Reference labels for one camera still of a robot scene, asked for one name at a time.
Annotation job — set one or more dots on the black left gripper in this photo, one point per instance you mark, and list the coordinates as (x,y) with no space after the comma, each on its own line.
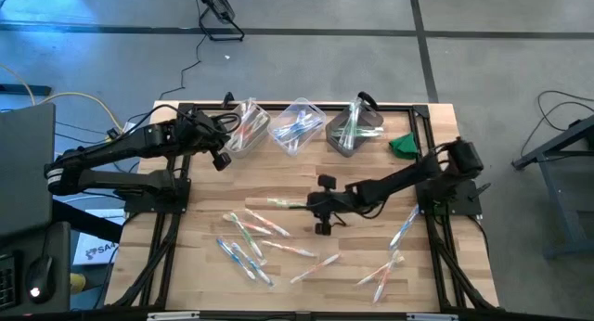
(202,131)

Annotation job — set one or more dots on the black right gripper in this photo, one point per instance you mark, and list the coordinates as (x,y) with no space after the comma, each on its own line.
(336,202)

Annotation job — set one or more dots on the green toothbrush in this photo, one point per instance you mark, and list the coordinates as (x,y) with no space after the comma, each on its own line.
(366,132)
(343,136)
(345,126)
(248,237)
(350,117)
(356,124)
(285,202)

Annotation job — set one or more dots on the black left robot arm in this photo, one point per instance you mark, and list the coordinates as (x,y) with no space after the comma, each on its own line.
(116,147)

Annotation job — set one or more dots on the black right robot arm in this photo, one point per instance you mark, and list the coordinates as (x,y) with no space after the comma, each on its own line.
(399,177)

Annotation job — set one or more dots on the beige plastic bin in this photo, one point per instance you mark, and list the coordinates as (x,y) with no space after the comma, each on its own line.
(241,149)

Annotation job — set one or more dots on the black clamp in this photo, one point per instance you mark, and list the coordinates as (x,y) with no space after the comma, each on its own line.
(366,99)
(227,98)

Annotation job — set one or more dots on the clear plastic bin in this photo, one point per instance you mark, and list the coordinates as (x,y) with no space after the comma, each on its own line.
(278,114)

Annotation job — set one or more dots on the grey plastic bin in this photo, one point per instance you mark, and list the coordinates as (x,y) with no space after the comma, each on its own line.
(331,145)

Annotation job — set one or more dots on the green cloth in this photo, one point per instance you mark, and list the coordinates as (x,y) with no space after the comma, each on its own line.
(404,147)

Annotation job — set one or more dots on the power strip with plugs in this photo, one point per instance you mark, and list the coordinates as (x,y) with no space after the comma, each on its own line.
(129,126)

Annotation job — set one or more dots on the black floor fan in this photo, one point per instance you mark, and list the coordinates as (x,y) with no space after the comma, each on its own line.
(215,5)

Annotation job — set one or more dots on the white cardboard box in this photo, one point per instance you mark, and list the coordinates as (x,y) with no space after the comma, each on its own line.
(97,253)

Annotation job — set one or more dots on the dark desk surface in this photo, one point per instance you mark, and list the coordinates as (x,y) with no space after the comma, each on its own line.
(51,237)

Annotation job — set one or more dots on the yellow object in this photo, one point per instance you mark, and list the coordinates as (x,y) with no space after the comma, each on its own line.
(78,282)

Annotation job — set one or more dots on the black floor bar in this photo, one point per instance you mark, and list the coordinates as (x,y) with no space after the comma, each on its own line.
(28,90)

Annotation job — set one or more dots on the black computer mouse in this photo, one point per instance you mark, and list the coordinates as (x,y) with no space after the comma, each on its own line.
(41,279)

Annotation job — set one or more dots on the grey metal cart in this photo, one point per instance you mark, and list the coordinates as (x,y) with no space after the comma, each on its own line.
(571,182)

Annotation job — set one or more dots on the backlit keyboard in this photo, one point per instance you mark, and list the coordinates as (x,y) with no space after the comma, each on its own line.
(7,284)

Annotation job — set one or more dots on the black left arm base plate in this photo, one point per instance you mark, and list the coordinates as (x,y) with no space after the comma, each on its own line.
(153,205)

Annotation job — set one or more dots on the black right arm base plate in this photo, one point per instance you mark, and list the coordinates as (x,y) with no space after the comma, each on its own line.
(459,207)

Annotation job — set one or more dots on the white bracket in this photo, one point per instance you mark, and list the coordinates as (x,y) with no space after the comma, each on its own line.
(431,317)
(171,316)

